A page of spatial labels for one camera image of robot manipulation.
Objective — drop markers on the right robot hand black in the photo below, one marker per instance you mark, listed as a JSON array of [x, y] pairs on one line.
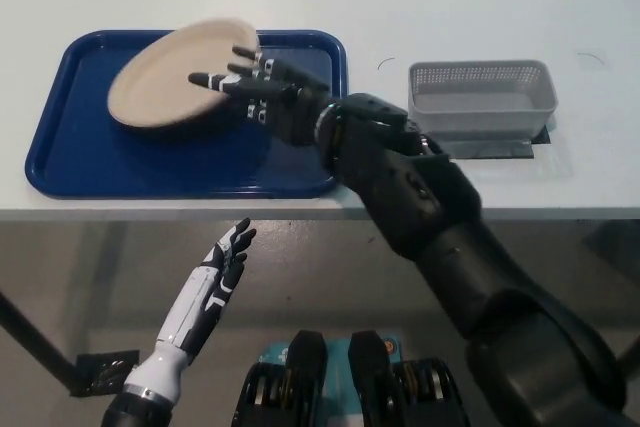
[[280, 102]]

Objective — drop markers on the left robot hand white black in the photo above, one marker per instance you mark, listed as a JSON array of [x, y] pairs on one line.
[[205, 297]]

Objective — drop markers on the beige paper plate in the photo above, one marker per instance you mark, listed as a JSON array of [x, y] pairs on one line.
[[170, 77]]

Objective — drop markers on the blue plastic tray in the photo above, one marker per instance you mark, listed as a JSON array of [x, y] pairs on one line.
[[190, 162]]

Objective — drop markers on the black table leg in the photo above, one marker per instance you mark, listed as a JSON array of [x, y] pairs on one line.
[[35, 332]]

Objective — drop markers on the grey perforated plastic basket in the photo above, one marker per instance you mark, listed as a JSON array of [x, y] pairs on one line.
[[480, 112]]

